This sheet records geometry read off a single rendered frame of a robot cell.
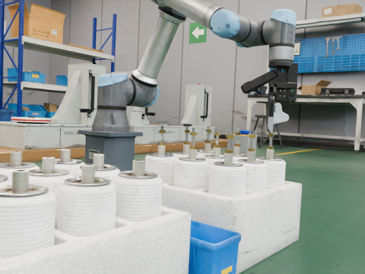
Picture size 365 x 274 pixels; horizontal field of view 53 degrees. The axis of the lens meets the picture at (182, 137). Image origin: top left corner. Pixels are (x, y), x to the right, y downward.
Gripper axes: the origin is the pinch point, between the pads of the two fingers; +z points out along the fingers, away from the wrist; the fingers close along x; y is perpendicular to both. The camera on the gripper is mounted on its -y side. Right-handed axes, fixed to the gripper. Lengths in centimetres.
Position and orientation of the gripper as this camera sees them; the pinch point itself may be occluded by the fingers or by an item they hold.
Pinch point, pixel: (269, 128)
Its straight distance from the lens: 116.2
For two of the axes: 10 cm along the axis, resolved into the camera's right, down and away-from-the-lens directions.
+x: 2.5, -0.4, 9.7
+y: 9.7, 0.6, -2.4
